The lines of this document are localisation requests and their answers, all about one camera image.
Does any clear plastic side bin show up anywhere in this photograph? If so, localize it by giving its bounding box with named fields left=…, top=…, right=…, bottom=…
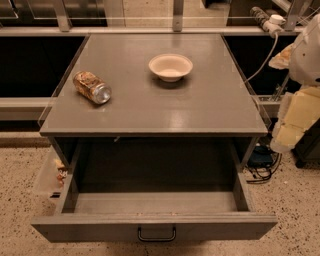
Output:
left=33, top=148, right=68, bottom=200

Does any blue box on floor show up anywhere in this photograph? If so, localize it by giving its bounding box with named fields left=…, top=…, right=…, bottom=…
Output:
left=248, top=146, right=273, bottom=168

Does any grey top drawer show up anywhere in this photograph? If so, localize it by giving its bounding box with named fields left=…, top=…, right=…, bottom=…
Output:
left=32, top=138, right=277, bottom=242

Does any grey metal frame rail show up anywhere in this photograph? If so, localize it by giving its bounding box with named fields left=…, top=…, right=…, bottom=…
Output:
left=0, top=0, right=320, bottom=36

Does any white power cable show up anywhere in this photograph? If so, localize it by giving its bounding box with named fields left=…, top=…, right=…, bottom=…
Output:
left=243, top=30, right=280, bottom=84

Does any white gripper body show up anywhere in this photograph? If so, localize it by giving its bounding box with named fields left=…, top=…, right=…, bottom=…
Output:
left=270, top=86, right=320, bottom=153

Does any white paper bowl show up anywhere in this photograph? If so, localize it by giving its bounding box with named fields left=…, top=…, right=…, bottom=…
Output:
left=148, top=54, right=193, bottom=82

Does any dark cabinet at right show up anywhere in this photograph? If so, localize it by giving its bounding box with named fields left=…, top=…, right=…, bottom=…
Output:
left=293, top=119, right=320, bottom=168

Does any white power strip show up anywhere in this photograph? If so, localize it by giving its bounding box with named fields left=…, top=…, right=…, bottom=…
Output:
left=250, top=7, right=286, bottom=34

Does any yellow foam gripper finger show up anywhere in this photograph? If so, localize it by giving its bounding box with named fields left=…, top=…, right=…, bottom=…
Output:
left=268, top=44, right=293, bottom=70

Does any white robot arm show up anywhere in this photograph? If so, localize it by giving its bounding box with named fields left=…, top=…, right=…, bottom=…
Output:
left=269, top=14, right=320, bottom=153

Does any orange soda can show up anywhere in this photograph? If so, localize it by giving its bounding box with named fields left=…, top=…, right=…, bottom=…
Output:
left=73, top=71, right=111, bottom=104

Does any black cable bundle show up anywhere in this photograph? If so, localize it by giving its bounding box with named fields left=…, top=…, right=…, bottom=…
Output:
left=246, top=151, right=283, bottom=184

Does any grey drawer cabinet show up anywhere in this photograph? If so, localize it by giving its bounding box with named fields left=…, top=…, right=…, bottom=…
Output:
left=39, top=33, right=270, bottom=168

